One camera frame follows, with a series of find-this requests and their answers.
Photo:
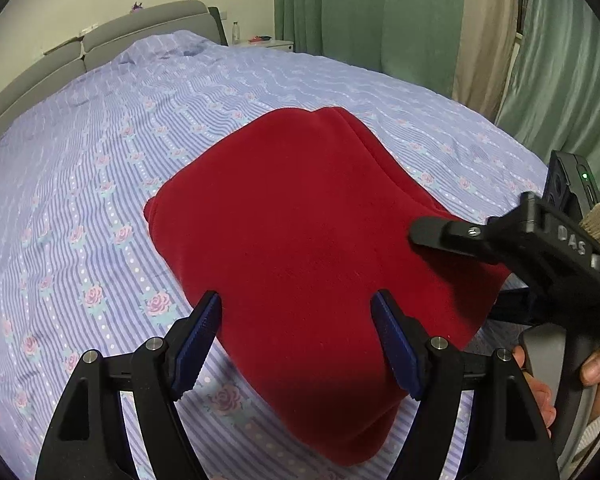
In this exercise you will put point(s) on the white nightstand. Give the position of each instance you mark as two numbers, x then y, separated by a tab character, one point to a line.
275	45

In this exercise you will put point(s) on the person's right hand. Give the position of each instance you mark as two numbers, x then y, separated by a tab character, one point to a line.
535	395

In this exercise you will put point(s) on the green curtain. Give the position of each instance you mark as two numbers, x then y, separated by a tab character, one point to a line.
565	70
370	15

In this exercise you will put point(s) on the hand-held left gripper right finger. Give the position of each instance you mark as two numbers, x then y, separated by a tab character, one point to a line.
396	345

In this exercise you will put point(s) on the small purple toy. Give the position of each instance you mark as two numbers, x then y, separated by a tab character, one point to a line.
137	7

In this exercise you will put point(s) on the red item on nightstand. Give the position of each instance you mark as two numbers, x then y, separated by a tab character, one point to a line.
259	38

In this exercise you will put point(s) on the grey padded headboard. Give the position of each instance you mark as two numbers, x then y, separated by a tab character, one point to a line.
140	30

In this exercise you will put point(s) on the red knit garment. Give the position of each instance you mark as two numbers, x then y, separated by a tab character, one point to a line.
305	235

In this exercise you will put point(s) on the beige curtain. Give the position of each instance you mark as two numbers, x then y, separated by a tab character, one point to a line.
485	35

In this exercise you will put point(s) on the bed with floral purple sheet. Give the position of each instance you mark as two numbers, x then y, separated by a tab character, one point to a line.
80	185

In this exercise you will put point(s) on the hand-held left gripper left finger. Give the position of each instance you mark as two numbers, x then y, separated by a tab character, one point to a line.
200	345

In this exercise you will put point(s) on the clear bottle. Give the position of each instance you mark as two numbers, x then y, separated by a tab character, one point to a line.
236	32

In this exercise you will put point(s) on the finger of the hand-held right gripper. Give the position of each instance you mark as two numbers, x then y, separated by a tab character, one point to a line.
515	305
450	232

